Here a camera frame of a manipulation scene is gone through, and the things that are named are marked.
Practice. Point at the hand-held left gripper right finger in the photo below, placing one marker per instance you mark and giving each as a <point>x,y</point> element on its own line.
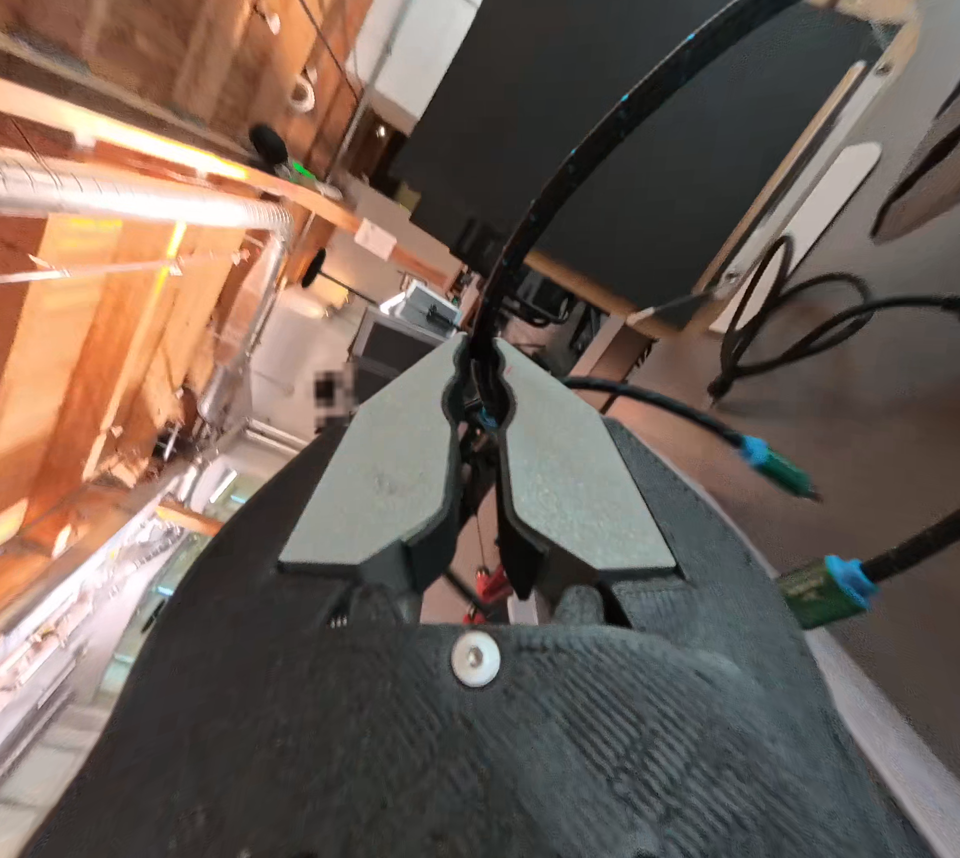
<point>577,490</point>

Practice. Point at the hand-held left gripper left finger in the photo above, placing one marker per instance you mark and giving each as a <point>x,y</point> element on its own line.
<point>375,475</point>

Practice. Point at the silver equipment case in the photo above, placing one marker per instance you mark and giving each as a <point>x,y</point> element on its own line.
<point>420,303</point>

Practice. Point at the black-topped plywood table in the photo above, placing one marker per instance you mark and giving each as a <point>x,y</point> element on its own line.
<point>637,123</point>

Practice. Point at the white table leg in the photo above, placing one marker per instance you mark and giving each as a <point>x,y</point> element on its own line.
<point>825,198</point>

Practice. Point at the white tape roll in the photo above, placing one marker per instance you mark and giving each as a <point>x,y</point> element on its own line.
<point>301,94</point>

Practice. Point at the silver ventilation duct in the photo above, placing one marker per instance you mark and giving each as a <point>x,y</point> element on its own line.
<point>112,194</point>

